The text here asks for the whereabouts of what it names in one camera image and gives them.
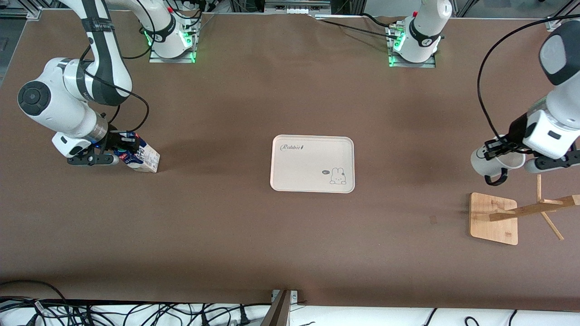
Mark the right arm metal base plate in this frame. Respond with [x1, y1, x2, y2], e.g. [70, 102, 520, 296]
[148, 19, 201, 63]

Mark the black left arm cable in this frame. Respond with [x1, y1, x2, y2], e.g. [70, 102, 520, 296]
[477, 14, 580, 143]

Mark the white mug with black handle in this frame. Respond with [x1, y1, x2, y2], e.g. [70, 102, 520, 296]
[470, 145, 527, 187]

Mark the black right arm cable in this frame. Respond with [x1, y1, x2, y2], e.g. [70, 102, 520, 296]
[80, 43, 150, 134]

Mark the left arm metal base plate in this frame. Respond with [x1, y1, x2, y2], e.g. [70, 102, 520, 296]
[387, 22, 437, 69]

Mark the grey power strip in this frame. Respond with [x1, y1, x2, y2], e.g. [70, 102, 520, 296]
[265, 0, 332, 14]

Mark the cream tray with rabbit print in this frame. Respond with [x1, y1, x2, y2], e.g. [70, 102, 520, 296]
[270, 134, 355, 194]

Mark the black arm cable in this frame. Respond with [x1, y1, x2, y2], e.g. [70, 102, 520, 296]
[477, 14, 580, 143]
[80, 43, 150, 134]

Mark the black cable on table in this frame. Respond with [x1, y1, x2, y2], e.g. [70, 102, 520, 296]
[313, 13, 399, 39]

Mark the aluminium profile post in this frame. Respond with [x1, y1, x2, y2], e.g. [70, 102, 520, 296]
[261, 289, 300, 326]

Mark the black floor cable loop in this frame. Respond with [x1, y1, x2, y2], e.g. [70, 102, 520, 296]
[0, 280, 73, 326]

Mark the wooden mug tree rack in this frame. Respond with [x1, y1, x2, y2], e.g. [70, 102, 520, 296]
[469, 174, 580, 245]

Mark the blue milk carton green cap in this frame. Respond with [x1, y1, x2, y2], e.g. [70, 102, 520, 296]
[113, 135, 161, 174]

